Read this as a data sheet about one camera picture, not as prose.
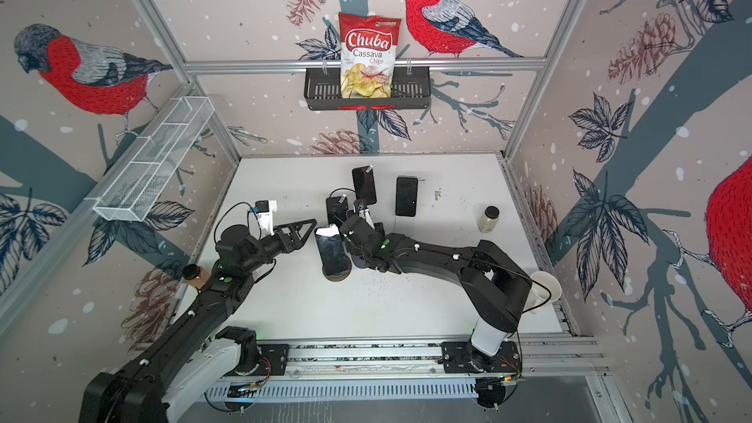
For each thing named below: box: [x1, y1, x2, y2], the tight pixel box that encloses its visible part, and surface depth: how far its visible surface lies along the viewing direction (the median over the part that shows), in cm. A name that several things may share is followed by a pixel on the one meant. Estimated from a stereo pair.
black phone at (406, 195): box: [395, 176, 419, 218], surface depth 96 cm
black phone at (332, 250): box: [315, 223, 351, 277], surface depth 85 cm
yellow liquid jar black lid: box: [476, 205, 501, 234], surface depth 94 cm
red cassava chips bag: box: [338, 11, 403, 99], surface depth 86 cm
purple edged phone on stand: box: [326, 195, 349, 226], surface depth 94 cm
